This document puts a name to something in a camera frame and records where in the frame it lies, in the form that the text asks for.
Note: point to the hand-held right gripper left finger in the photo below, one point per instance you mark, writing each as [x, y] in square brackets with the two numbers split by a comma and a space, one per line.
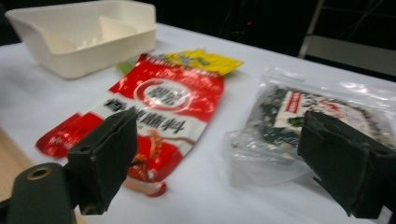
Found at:
[102, 161]

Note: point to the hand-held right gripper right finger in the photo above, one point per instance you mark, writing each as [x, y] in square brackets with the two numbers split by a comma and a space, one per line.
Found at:
[342, 168]

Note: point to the red seasoning packet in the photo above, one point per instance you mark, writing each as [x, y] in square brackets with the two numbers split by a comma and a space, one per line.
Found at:
[183, 102]

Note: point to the white plastic storage bin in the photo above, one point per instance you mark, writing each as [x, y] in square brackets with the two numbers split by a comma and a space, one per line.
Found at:
[77, 63]

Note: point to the clear bag of dried seaweed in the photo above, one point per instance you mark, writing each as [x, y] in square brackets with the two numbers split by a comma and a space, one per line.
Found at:
[274, 124]

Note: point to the white table mat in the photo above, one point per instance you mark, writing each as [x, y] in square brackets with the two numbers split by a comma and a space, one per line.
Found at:
[34, 93]

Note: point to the yellow snack pouch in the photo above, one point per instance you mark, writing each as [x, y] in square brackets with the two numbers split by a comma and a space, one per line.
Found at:
[211, 62]

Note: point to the white metal table frame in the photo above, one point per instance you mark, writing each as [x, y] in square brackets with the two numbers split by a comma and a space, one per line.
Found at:
[348, 51]

